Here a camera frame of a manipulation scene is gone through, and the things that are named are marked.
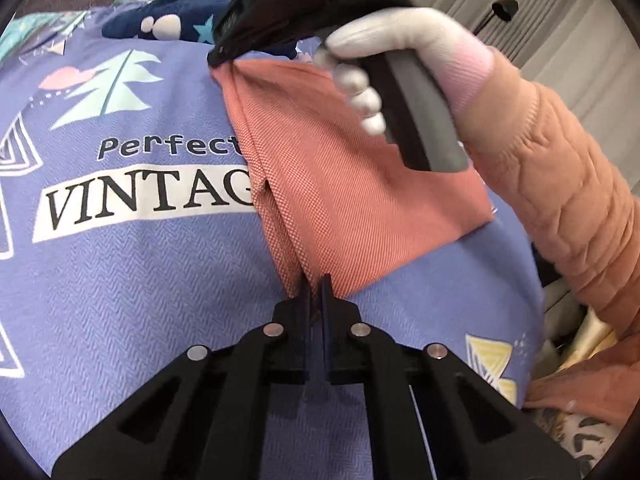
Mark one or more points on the navy star print cloth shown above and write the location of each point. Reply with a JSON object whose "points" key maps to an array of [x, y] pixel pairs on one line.
{"points": [[125, 20]]}

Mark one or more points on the purple printed blanket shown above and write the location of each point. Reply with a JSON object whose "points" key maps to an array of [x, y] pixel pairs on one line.
{"points": [[150, 285]]}

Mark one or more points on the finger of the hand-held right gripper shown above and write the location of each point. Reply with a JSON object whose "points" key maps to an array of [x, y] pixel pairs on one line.
{"points": [[235, 35]]}

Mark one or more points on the person's right hand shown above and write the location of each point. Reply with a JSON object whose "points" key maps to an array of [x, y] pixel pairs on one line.
{"points": [[425, 35]]}

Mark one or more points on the white black patterned cloth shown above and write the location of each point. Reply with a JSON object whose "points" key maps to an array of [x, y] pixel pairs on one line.
{"points": [[580, 440]]}

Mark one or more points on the black floor lamp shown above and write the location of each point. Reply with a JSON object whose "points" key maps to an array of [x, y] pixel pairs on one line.
{"points": [[505, 9]]}

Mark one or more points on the cream yellow cloth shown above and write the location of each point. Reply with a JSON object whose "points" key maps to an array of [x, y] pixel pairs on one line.
{"points": [[585, 335]]}

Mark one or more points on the person's orange quilted jacket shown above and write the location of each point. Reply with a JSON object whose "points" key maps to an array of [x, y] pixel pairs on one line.
{"points": [[590, 385]]}

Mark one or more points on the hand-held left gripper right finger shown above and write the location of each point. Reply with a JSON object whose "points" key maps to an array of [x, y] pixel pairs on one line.
{"points": [[330, 305]]}

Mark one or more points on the white pleated curtain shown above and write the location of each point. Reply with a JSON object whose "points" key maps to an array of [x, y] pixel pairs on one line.
{"points": [[550, 20]]}

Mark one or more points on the orange long-sleeve shirt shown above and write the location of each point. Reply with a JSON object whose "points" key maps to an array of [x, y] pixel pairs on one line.
{"points": [[350, 200]]}

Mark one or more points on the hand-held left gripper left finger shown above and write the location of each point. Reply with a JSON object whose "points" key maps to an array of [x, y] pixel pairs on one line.
{"points": [[302, 305]]}

